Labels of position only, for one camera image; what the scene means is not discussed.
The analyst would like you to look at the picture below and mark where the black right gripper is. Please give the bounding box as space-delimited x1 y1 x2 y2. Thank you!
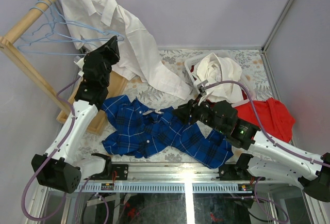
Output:
171 93 227 135

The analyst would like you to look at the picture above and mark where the blue plaid shirt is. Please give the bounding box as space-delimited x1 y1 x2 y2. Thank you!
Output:
102 95 233 169

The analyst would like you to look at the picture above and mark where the white long-sleeve shirt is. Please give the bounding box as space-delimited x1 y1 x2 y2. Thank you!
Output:
191 53 243 104

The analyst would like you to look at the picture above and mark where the red black plaid shirt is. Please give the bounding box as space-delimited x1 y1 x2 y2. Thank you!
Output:
190 63 247 104

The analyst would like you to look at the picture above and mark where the blue hanger of white shirt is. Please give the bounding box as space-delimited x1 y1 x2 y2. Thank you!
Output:
27 0 83 43

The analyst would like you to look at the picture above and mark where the light blue wire hanger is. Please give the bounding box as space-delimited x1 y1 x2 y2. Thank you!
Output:
17 21 86 57

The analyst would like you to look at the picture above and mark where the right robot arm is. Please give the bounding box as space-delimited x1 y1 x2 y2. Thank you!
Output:
173 100 329 202

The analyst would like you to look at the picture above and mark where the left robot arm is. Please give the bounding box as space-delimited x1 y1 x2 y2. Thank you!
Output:
31 36 120 194

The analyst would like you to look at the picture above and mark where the wooden clothes rack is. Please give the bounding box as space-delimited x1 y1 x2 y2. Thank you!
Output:
0 0 127 135

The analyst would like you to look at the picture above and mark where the white plastic basket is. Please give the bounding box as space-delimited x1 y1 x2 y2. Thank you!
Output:
184 51 257 107

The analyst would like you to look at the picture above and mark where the floral table cover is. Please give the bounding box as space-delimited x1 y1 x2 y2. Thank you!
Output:
74 50 273 163

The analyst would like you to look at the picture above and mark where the red cloth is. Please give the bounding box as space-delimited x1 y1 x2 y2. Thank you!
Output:
235 98 295 143

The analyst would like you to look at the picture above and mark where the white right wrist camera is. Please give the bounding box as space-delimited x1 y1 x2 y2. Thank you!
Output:
193 80 209 105

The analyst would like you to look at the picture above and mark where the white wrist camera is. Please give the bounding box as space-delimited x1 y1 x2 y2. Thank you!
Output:
193 80 209 105
74 56 84 77

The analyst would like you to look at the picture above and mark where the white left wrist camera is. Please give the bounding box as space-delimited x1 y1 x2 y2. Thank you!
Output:
74 56 84 77

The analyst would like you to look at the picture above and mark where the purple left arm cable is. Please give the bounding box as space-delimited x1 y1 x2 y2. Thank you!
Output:
20 75 111 224

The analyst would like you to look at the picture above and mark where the aluminium rail frame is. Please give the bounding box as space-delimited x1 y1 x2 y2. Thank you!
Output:
29 157 327 223

